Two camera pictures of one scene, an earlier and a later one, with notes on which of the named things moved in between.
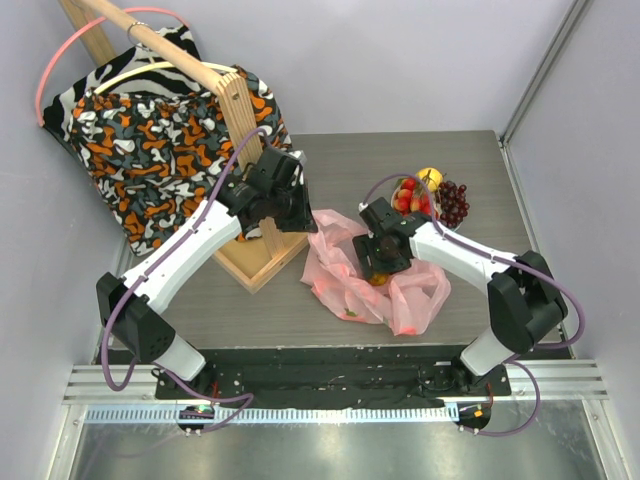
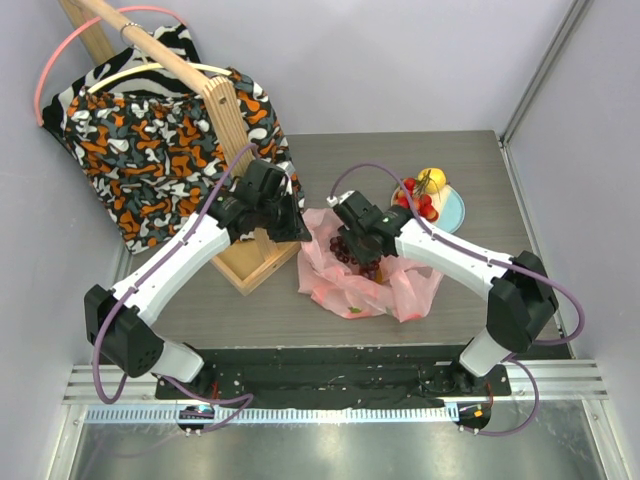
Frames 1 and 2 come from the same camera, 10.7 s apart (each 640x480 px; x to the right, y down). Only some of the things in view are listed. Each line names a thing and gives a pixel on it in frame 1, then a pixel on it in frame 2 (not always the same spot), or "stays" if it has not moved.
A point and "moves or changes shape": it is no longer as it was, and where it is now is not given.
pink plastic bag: [410, 301] moves or changes shape
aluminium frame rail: [527, 380] stays
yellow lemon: [431, 177] stays
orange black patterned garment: [156, 159] stays
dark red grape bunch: [452, 201] to [368, 269]
